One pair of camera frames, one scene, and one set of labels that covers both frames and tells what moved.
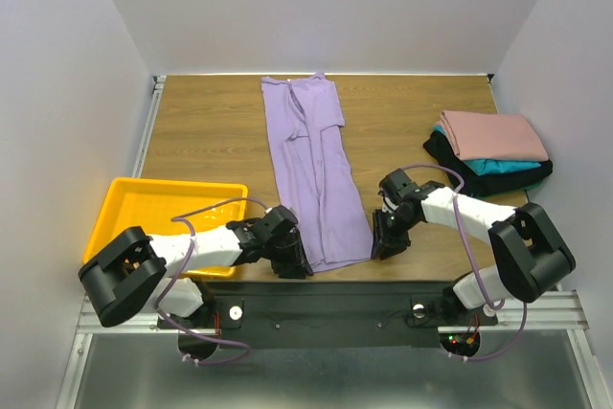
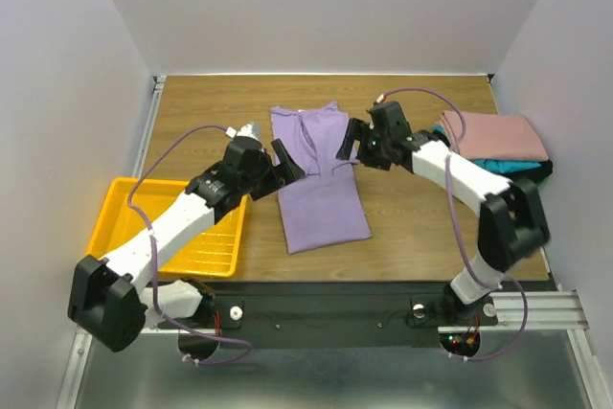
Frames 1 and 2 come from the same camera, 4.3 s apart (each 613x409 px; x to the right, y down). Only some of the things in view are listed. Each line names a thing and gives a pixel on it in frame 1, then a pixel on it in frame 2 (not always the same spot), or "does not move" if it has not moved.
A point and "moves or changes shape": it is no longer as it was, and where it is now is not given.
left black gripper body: [285, 255] -> [264, 179]
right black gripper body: [389, 234] -> [365, 145]
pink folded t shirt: [479, 136] does not move
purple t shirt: [321, 186] moves or changes shape
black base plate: [329, 315] does not move
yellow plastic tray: [150, 205] does not move
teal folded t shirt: [482, 167] does not move
